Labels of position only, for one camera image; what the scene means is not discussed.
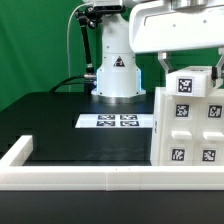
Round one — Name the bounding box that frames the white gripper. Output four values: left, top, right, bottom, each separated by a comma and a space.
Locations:
129, 0, 224, 88

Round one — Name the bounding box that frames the white rectangular block with tags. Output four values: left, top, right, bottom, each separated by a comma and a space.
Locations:
166, 66, 223, 97

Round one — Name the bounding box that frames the white cabinet door panel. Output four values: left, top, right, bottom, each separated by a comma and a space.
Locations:
198, 95, 224, 166
165, 97, 197, 165

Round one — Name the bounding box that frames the white cabinet box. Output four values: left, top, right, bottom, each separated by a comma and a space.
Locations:
150, 88, 224, 166

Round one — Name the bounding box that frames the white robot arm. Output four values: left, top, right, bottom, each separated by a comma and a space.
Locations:
82, 0, 224, 103

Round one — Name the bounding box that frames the black articulated camera mount arm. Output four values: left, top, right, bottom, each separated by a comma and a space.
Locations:
75, 6, 101, 95

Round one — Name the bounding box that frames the white flat tag base plate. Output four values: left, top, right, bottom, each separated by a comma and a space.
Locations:
75, 114, 153, 128

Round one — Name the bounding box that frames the black cable bundle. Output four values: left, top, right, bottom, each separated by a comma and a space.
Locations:
49, 75, 90, 93

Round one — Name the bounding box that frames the white thin cable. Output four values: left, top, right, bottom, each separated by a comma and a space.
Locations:
66, 3, 88, 93

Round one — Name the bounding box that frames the white U-shaped boundary frame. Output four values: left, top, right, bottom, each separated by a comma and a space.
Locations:
0, 135, 224, 191

